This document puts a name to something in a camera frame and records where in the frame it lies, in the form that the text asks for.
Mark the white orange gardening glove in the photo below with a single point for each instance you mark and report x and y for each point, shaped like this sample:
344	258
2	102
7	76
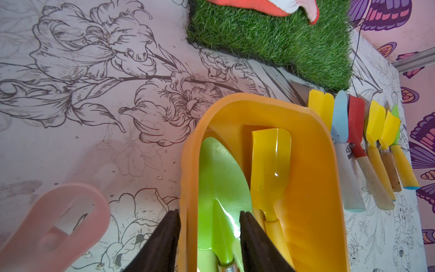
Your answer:
276	8

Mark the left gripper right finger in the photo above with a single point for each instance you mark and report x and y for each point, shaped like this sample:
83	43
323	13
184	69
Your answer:
258	252

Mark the green artificial grass mat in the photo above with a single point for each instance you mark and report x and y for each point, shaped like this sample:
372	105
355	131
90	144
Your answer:
318	54

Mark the yellow shovel blue-tipped handle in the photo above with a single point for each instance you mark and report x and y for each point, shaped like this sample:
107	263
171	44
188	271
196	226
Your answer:
323	104

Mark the yellow plastic storage box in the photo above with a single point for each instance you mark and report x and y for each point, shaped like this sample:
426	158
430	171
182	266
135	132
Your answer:
310	211

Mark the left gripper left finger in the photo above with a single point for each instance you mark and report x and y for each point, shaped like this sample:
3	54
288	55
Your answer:
159	252

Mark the green trowel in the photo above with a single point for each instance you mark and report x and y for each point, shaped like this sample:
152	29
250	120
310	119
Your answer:
223	193
402	165

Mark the light blue trowel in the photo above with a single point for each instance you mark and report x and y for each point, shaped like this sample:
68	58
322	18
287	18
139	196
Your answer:
351	196

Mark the red shovel wooden handle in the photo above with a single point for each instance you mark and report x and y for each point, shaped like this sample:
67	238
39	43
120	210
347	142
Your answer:
356	111

